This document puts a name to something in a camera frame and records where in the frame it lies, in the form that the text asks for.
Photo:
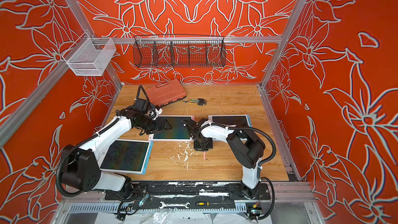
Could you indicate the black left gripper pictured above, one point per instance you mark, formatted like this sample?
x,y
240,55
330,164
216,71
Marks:
x,y
158,127

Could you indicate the black wire wall basket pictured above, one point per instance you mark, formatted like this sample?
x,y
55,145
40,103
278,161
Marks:
x,y
181,51

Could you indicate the pink framed writing tablet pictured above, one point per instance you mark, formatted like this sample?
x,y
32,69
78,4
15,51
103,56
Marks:
x,y
178,131

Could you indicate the clear plastic wall bin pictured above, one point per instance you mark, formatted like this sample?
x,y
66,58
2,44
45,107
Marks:
x,y
90,56

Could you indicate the blue framed tablet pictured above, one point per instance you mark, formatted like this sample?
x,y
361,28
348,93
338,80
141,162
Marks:
x,y
126,156
237,120

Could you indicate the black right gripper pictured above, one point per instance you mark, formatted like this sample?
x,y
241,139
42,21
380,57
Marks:
x,y
203,144

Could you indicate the red plastic tool case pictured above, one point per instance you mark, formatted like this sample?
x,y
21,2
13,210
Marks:
x,y
166,93

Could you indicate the blue framed front tablet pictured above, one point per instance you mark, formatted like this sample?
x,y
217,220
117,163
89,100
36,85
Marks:
x,y
126,156

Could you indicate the silver open-end wrench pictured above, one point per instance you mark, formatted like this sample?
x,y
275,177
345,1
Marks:
x,y
164,205

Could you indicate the yellow handled screwdriver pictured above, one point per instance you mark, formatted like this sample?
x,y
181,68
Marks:
x,y
212,203

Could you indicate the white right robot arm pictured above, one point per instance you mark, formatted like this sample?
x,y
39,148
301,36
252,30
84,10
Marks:
x,y
251,147

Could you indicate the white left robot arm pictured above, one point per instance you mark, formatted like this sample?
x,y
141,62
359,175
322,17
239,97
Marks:
x,y
79,170

